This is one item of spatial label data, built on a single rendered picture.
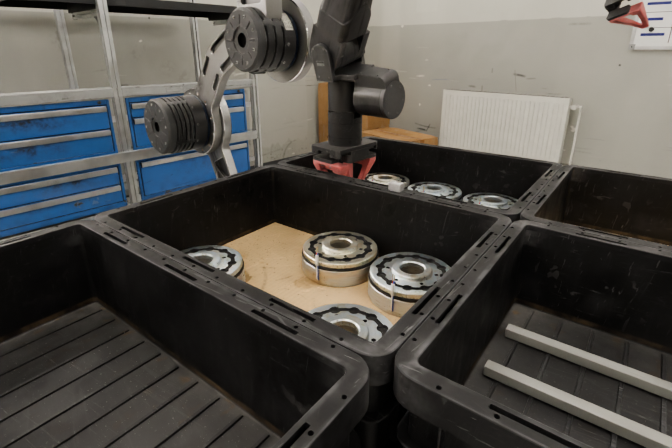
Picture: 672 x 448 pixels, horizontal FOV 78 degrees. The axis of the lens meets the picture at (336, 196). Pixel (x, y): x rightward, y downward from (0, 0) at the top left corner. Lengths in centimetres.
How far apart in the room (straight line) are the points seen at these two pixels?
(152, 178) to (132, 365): 208
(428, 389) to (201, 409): 21
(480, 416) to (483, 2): 366
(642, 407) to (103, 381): 47
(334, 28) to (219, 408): 48
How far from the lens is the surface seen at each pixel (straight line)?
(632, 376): 48
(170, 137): 137
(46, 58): 317
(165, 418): 41
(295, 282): 55
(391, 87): 63
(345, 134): 68
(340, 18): 61
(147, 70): 337
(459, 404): 26
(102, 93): 234
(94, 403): 45
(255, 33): 98
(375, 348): 29
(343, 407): 25
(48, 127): 231
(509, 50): 370
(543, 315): 54
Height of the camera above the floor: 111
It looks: 20 degrees down
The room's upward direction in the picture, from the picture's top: straight up
